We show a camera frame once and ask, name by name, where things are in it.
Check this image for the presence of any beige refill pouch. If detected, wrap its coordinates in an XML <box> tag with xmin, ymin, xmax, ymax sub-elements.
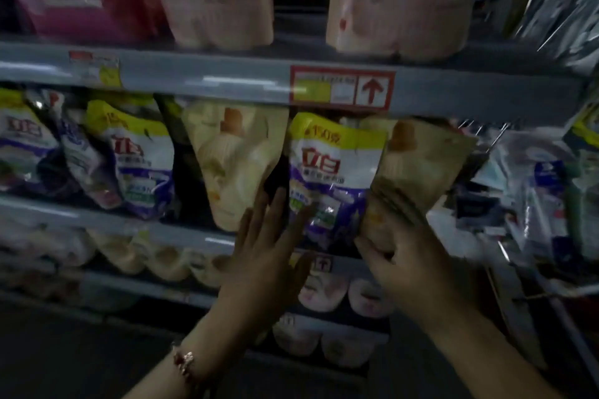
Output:
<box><xmin>361</xmin><ymin>119</ymin><xmax>479</xmax><ymax>252</ymax></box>

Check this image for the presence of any person's left forearm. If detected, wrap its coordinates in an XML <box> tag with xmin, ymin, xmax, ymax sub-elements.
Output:
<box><xmin>121</xmin><ymin>312</ymin><xmax>268</xmax><ymax>399</ymax></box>

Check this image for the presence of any person's right forearm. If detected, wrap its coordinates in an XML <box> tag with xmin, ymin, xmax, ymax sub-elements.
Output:
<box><xmin>420</xmin><ymin>298</ymin><xmax>564</xmax><ymax>399</ymax></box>

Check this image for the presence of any bunch of hanging clear packets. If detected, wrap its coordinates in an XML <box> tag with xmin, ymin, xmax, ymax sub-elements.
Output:
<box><xmin>442</xmin><ymin>104</ymin><xmax>599</xmax><ymax>296</ymax></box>

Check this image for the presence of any pink white pouch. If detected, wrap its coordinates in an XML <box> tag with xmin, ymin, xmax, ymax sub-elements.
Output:
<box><xmin>347</xmin><ymin>278</ymin><xmax>395</xmax><ymax>320</ymax></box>
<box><xmin>272</xmin><ymin>313</ymin><xmax>323</xmax><ymax>358</ymax></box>
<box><xmin>321</xmin><ymin>329</ymin><xmax>377</xmax><ymax>370</ymax></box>
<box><xmin>299</xmin><ymin>272</ymin><xmax>349</xmax><ymax>314</ymax></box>

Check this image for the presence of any red arrow price label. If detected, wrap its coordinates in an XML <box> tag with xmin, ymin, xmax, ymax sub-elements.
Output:
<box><xmin>289</xmin><ymin>65</ymin><xmax>397</xmax><ymax>112</ymax></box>

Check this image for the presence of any white purple detergent pouch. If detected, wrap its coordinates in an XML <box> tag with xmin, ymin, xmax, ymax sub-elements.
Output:
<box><xmin>41</xmin><ymin>89</ymin><xmax>123</xmax><ymax>211</ymax></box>
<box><xmin>85</xmin><ymin>99</ymin><xmax>177</xmax><ymax>220</ymax></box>
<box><xmin>286</xmin><ymin>112</ymin><xmax>390</xmax><ymax>252</ymax></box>
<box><xmin>0</xmin><ymin>88</ymin><xmax>64</xmax><ymax>195</ymax></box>

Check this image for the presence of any yellow price label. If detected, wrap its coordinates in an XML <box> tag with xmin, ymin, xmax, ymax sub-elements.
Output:
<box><xmin>69</xmin><ymin>50</ymin><xmax>123</xmax><ymax>89</ymax></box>

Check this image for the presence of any small red price label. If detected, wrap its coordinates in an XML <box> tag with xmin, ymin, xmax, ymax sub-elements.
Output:
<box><xmin>289</xmin><ymin>251</ymin><xmax>334</xmax><ymax>274</ymax></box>

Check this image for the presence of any row of cream pouches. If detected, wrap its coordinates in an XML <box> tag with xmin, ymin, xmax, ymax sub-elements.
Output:
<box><xmin>0</xmin><ymin>219</ymin><xmax>232</xmax><ymax>291</ymax></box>

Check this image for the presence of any pink bead bracelet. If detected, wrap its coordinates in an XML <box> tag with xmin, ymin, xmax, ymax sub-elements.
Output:
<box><xmin>170</xmin><ymin>343</ymin><xmax>199</xmax><ymax>387</ymax></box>

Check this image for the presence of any cream refill pouch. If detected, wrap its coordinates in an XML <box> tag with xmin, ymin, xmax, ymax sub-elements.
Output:
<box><xmin>182</xmin><ymin>101</ymin><xmax>290</xmax><ymax>232</ymax></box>

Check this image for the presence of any person's left hand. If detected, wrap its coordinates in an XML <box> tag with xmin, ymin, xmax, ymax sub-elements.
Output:
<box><xmin>214</xmin><ymin>187</ymin><xmax>315</xmax><ymax>344</ymax></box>

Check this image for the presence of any person's right hand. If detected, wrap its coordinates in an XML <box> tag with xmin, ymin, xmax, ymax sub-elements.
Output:
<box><xmin>354</xmin><ymin>181</ymin><xmax>474</xmax><ymax>336</ymax></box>

